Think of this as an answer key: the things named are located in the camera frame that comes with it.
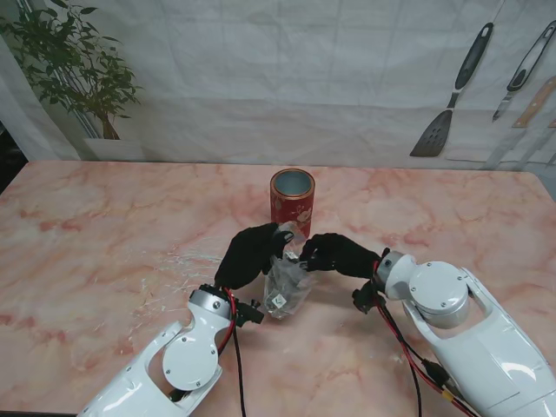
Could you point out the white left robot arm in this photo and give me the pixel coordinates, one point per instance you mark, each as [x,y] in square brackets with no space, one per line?
[174,365]

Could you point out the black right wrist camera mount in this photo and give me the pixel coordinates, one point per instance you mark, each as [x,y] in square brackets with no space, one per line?
[367,299]

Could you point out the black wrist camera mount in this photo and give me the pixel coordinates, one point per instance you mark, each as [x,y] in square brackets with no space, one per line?
[251,313]
[367,299]

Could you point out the clear plastic tea bag pouch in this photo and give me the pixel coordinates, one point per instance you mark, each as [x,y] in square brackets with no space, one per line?
[286,291]

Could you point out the white printed backdrop cloth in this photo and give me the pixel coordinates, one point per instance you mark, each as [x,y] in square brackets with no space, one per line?
[278,78]

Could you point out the red floral tea tin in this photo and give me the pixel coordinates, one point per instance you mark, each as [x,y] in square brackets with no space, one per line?
[291,204]

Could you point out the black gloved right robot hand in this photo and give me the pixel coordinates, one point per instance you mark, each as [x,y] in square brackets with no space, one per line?
[343,256]

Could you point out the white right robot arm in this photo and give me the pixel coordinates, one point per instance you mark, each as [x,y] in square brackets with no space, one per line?
[469,339]

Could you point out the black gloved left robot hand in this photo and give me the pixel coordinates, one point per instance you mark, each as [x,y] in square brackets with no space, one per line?
[247,256]

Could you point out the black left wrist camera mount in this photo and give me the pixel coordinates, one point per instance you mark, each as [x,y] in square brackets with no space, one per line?
[251,313]

